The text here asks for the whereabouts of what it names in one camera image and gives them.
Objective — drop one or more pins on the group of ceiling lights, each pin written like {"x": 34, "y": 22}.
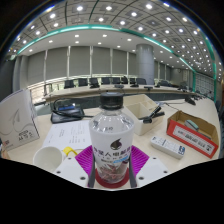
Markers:
{"x": 133, "y": 20}

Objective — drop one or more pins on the long curved conference desk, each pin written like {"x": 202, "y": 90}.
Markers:
{"x": 86, "y": 90}

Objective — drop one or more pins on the white printed paper sheet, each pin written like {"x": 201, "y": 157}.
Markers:
{"x": 66, "y": 133}

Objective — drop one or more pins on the open red cardboard box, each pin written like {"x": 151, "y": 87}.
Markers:
{"x": 191, "y": 138}

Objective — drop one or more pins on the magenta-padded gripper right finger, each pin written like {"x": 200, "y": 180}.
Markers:
{"x": 140, "y": 160}

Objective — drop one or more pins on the black clip in white box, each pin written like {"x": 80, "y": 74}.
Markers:
{"x": 153, "y": 115}

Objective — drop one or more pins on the white mug with yellow print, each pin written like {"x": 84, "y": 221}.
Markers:
{"x": 46, "y": 158}

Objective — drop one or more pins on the open white cardboard box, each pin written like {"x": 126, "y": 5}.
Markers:
{"x": 143, "y": 111}

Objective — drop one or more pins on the clear bottle with white label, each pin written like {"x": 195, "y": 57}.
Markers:
{"x": 111, "y": 133}

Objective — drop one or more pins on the row of black office chairs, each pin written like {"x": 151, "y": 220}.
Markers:
{"x": 106, "y": 81}

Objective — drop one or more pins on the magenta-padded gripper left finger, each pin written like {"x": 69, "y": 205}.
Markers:
{"x": 83, "y": 160}

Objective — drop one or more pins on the black desk microphone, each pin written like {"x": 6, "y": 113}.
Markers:
{"x": 190, "y": 100}

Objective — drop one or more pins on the white copy paper box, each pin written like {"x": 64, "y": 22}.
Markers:
{"x": 16, "y": 120}

